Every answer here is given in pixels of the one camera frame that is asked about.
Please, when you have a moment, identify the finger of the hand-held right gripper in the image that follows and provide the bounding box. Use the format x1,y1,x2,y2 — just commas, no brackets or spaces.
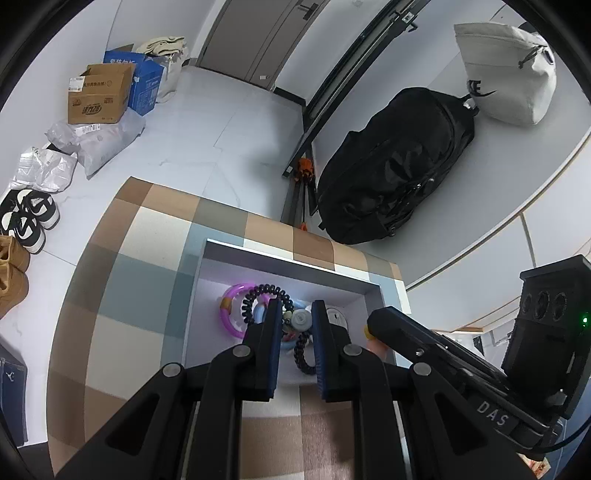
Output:
367,306,508,398

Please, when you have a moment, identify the white bracelet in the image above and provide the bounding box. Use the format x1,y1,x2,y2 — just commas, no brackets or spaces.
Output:
325,306,350,331

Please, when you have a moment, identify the purple bracelet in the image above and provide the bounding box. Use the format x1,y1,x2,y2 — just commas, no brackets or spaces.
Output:
220,282,260,339

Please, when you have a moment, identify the tan suede shoe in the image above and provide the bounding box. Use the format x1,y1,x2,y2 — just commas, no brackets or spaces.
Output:
0,234,31,273
0,263,30,319

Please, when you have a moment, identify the black backpack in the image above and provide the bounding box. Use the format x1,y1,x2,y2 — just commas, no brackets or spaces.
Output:
316,87,476,246

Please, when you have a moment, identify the blue cardboard box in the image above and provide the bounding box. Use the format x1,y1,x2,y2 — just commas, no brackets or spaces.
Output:
103,44,166,116

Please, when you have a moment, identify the brown cardboard box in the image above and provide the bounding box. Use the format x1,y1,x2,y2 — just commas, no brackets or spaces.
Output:
67,62,137,126

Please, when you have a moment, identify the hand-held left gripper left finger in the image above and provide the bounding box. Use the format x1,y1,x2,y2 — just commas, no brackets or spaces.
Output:
55,299,283,480

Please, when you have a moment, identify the checkered tablecloth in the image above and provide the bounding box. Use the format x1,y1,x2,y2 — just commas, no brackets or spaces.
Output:
46,176,411,480

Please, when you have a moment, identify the grey plastic mailer bag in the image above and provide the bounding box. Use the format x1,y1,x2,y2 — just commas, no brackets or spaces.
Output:
45,110,147,180

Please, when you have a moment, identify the black white sneaker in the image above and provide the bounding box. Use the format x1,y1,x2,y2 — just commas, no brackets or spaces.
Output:
0,196,46,255
16,189,60,231

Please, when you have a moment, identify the dark blue shoe box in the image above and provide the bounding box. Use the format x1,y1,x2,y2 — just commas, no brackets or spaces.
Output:
0,336,29,449

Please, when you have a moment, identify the cream canvas tote bag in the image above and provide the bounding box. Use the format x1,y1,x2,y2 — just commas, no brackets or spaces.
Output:
134,34,191,103

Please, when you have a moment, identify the white pink round case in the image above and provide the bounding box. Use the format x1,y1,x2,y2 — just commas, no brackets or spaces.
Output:
288,309,313,332

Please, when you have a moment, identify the yellow bracelet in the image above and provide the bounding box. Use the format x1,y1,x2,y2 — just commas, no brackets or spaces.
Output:
363,324,388,361

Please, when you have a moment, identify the grey door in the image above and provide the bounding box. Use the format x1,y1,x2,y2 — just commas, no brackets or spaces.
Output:
198,0,334,92

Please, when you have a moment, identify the black spiral hair tie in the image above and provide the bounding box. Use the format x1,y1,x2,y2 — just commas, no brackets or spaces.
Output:
293,329,320,376
240,283,297,325

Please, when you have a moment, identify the crumpled silver plastic bag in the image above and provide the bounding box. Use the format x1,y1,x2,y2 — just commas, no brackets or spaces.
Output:
8,145,79,194

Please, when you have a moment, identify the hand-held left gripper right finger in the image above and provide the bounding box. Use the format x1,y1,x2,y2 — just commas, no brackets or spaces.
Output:
311,300,527,480

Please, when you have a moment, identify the grey cardboard box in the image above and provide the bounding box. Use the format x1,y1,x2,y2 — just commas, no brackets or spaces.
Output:
182,237,410,387

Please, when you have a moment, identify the beige drawstring bag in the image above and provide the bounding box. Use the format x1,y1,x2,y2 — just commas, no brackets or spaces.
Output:
453,21,557,127

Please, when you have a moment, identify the orange black tripod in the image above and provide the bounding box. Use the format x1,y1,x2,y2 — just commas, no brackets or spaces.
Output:
282,156,320,232

